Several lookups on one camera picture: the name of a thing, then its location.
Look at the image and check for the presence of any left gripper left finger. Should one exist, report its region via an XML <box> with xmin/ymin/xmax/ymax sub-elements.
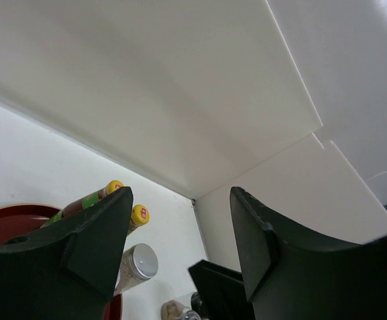
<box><xmin>0</xmin><ymin>186</ymin><xmax>134</xmax><ymax>320</ymax></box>

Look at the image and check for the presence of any blue label jar silver lid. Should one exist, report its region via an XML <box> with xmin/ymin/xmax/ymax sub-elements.
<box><xmin>114</xmin><ymin>243</ymin><xmax>159</xmax><ymax>296</ymax></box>

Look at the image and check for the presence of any sauce bottle yellow cap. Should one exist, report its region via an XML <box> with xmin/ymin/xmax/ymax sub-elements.
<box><xmin>40</xmin><ymin>180</ymin><xmax>124</xmax><ymax>228</ymax></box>
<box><xmin>127</xmin><ymin>204</ymin><xmax>150</xmax><ymax>236</ymax></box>

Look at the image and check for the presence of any red round tray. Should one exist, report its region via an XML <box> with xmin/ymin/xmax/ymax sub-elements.
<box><xmin>0</xmin><ymin>203</ymin><xmax>123</xmax><ymax>320</ymax></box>

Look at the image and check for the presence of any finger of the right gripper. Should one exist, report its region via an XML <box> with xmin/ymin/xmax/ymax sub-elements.
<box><xmin>188</xmin><ymin>260</ymin><xmax>255</xmax><ymax>320</ymax></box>

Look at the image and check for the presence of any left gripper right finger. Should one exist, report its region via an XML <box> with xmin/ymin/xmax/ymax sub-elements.
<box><xmin>230</xmin><ymin>187</ymin><xmax>387</xmax><ymax>319</ymax></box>

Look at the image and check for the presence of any black cap spice jar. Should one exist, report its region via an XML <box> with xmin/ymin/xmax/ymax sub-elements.
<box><xmin>161</xmin><ymin>291</ymin><xmax>202</xmax><ymax>320</ymax></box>

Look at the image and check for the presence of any chrome top grinder jar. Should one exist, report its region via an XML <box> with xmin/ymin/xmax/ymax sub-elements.
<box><xmin>177</xmin><ymin>310</ymin><xmax>202</xmax><ymax>320</ymax></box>

